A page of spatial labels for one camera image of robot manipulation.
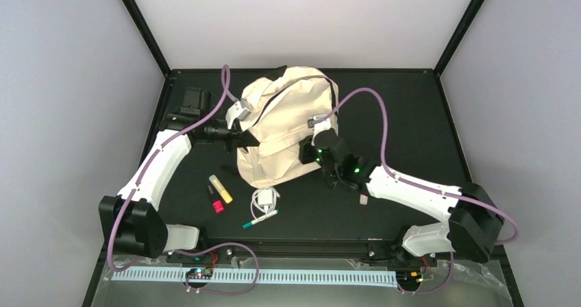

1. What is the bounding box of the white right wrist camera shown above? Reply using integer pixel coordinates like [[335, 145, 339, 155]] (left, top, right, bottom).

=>
[[307, 114, 332, 146]]

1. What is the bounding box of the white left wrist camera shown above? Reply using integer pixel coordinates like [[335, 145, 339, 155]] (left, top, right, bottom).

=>
[[225, 99, 251, 130]]

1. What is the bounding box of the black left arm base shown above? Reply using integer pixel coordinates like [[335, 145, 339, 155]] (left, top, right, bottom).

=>
[[166, 242, 234, 265]]

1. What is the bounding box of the light blue slotted cable duct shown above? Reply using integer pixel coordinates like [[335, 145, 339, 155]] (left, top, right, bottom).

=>
[[110, 266, 397, 288]]

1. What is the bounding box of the cream canvas backpack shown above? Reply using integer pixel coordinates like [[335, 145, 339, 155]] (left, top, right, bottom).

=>
[[236, 66, 339, 188]]

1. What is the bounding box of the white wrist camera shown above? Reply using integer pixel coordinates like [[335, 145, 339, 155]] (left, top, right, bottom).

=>
[[225, 99, 251, 130], [307, 114, 332, 146]]

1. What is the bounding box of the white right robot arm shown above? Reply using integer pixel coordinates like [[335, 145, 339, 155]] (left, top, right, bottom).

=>
[[299, 129, 504, 265]]

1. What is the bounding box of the white charger with cable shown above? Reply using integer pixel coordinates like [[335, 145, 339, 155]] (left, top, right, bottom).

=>
[[250, 187, 280, 219]]

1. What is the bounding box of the teal capped white marker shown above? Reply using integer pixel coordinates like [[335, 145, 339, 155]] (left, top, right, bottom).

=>
[[242, 210, 279, 229]]

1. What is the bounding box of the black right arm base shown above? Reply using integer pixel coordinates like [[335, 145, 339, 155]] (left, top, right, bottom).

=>
[[362, 241, 437, 271]]

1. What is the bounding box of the pink and black highlighter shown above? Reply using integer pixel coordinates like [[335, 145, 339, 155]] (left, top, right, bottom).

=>
[[206, 184, 225, 214]]

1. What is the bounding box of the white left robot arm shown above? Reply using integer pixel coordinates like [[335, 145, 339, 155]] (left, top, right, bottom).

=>
[[99, 88, 258, 260]]

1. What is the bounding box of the yellow highlighter pen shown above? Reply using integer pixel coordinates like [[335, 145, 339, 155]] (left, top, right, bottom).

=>
[[209, 175, 233, 204]]

